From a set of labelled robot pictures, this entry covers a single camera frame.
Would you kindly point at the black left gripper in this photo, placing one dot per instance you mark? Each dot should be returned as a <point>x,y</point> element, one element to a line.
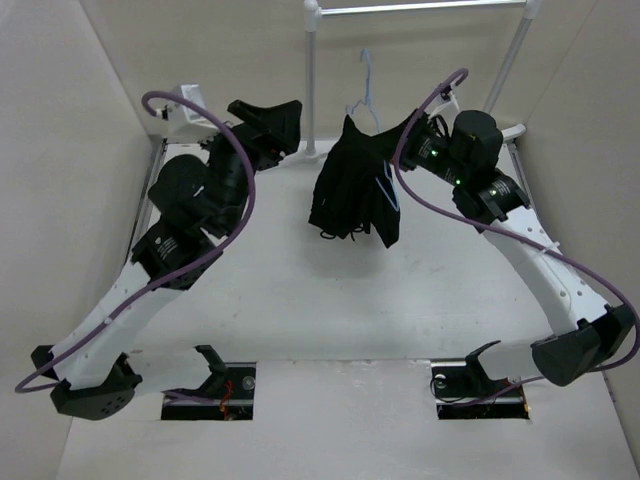
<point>279,126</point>

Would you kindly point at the light blue wire hanger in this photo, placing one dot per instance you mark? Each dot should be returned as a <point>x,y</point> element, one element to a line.
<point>372,110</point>

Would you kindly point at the white garment rack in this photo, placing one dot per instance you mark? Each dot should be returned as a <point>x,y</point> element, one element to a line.
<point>412,47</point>

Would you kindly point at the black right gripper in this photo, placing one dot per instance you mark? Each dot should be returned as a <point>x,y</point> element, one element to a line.
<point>420,127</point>

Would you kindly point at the black trousers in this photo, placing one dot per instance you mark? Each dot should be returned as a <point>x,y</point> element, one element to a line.
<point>355,190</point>

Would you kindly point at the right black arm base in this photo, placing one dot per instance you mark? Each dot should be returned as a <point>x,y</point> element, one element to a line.
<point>463,390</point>

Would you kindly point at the left aluminium table rail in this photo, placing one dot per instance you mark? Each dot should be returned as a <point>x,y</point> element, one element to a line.
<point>144,209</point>

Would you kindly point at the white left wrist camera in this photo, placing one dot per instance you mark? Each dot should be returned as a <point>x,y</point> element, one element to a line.
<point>185,126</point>

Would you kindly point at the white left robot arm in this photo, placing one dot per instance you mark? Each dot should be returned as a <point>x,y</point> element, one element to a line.
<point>97,370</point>

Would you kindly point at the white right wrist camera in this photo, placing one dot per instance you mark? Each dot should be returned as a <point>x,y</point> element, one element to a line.
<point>447,104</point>

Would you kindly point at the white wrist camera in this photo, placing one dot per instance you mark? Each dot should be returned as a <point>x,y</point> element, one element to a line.
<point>447,104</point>
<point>185,126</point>

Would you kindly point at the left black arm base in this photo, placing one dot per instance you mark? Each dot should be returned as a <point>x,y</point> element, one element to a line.
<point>227,393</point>

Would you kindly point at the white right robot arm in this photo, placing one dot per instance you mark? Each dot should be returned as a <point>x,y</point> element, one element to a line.
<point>586,331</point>

